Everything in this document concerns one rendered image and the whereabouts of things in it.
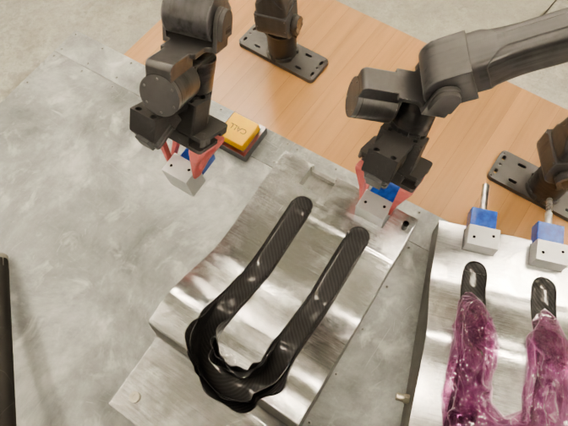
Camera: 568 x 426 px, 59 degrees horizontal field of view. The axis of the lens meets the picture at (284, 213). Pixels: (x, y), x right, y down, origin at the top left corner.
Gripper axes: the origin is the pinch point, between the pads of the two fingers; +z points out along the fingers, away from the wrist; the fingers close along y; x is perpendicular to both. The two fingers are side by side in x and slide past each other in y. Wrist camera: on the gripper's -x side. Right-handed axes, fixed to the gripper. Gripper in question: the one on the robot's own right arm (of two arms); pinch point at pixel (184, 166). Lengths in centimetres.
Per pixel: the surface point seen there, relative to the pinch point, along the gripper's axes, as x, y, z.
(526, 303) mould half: 14, 57, 3
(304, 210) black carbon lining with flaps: 8.1, 19.4, 3.0
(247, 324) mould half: -12.9, 22.7, 9.2
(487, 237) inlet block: 18, 47, -2
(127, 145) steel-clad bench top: 9.7, -21.1, 12.2
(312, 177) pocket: 15.6, 16.6, 1.7
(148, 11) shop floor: 124, -115, 44
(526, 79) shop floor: 166, 44, 21
